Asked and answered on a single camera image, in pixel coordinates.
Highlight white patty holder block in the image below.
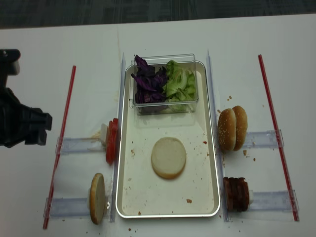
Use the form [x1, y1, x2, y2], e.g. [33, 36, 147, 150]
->
[248, 190, 253, 206]

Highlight green lettuce leaves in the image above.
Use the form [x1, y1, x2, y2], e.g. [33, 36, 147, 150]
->
[162, 60, 198, 112]

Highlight left upper clear rail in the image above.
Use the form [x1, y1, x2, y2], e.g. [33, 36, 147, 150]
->
[55, 138, 106, 155]

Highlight bun slice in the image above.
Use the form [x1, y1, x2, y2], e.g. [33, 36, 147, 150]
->
[89, 173, 105, 225]
[151, 137, 187, 179]

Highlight sesame bun top rear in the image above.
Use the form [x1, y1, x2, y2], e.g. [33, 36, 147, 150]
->
[233, 106, 248, 151]

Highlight purple cabbage leaves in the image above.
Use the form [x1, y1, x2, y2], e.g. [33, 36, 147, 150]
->
[131, 55, 168, 115]

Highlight brown meat patties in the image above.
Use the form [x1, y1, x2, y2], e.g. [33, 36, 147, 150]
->
[223, 177, 250, 212]

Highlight right lower clear rail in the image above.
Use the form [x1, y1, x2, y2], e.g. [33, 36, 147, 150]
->
[248, 190, 299, 212]

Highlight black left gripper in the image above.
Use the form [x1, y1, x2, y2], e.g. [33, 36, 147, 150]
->
[0, 87, 52, 148]

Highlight left red strip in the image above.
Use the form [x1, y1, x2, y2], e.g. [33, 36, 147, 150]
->
[42, 65, 76, 230]

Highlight left long clear divider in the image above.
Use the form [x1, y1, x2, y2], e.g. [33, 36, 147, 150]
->
[109, 53, 126, 223]

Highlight red tomato slices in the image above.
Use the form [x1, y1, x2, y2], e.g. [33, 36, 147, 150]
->
[106, 118, 119, 165]

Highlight right upper clear rail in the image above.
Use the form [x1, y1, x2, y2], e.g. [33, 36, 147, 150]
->
[242, 130, 284, 148]

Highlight long clear divider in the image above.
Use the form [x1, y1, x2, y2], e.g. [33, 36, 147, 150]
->
[109, 53, 126, 223]
[206, 49, 229, 222]

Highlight clear plastic salad box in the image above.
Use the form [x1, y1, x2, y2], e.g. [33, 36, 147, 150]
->
[131, 54, 199, 115]

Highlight sesame bun top front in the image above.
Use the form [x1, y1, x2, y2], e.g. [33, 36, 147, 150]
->
[218, 108, 237, 151]

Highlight right long clear divider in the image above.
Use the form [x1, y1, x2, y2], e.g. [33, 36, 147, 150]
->
[206, 49, 229, 222]

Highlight red strip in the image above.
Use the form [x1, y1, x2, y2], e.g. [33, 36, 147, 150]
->
[258, 54, 300, 222]
[42, 65, 76, 230]

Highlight right red strip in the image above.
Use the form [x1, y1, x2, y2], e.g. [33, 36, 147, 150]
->
[258, 54, 300, 222]

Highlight sesame bun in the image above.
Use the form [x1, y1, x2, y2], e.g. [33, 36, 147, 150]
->
[218, 108, 237, 151]
[233, 106, 248, 151]

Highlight white metal tray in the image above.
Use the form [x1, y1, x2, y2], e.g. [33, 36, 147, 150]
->
[116, 62, 220, 218]

